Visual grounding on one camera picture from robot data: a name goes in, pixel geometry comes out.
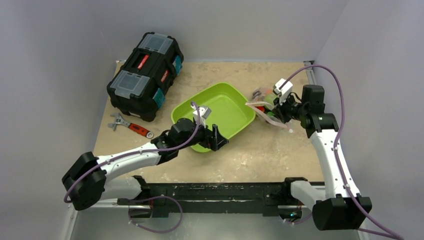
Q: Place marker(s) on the black plastic toolbox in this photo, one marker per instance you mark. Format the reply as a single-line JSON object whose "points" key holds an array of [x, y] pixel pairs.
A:
{"points": [[140, 86]]}

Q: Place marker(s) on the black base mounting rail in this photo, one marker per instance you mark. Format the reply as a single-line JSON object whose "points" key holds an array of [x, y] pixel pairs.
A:
{"points": [[269, 199]]}

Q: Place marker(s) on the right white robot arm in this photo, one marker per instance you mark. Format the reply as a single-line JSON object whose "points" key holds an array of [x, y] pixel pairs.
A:
{"points": [[341, 206]]}

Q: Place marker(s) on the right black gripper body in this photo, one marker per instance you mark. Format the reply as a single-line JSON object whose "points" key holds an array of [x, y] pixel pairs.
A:
{"points": [[282, 111]]}

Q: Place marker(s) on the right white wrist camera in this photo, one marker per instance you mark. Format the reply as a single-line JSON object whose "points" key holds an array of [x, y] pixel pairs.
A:
{"points": [[282, 89]]}

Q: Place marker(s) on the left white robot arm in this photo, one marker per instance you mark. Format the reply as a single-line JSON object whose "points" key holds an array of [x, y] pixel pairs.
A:
{"points": [[86, 180]]}

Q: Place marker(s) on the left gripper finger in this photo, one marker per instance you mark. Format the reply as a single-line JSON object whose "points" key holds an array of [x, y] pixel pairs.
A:
{"points": [[217, 139], [210, 145]]}

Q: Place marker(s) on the red handled adjustable wrench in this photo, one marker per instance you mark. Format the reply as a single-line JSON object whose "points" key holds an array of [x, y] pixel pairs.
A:
{"points": [[119, 120]]}

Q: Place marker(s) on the clear zip top bag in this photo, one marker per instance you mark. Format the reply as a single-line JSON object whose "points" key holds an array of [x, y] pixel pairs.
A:
{"points": [[263, 96]]}

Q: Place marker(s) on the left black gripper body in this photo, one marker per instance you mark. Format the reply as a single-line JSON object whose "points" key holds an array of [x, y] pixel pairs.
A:
{"points": [[201, 135]]}

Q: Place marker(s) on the lime green plastic tray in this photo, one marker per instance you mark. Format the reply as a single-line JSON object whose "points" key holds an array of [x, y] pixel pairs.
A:
{"points": [[228, 111]]}

